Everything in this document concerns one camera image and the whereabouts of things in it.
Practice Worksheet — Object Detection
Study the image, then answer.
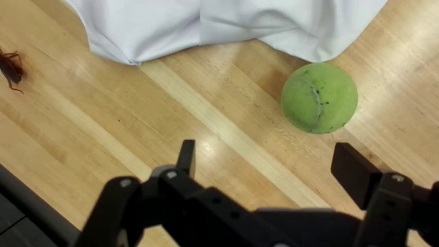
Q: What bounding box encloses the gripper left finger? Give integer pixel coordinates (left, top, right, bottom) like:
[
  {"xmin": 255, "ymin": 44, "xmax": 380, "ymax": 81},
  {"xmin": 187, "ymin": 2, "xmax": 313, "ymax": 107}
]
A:
[{"xmin": 74, "ymin": 139, "xmax": 285, "ymax": 247}]

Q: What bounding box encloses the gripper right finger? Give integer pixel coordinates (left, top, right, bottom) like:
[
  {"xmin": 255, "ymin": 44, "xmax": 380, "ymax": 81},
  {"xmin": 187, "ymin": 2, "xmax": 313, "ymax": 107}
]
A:
[{"xmin": 331, "ymin": 142, "xmax": 439, "ymax": 247}]

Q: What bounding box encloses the green tennis ball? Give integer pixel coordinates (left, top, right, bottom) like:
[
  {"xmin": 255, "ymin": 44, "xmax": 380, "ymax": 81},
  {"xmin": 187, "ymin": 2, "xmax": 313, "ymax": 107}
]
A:
[{"xmin": 280, "ymin": 62, "xmax": 359, "ymax": 134}]

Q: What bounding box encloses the white cloth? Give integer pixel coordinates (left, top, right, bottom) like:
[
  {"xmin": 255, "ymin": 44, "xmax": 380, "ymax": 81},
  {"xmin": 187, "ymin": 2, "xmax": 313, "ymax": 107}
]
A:
[{"xmin": 64, "ymin": 0, "xmax": 389, "ymax": 66}]

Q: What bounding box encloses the brown toy cockroach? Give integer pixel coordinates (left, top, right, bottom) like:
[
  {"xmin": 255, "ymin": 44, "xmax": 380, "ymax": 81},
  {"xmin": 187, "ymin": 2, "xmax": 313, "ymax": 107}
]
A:
[{"xmin": 0, "ymin": 48, "xmax": 25, "ymax": 94}]

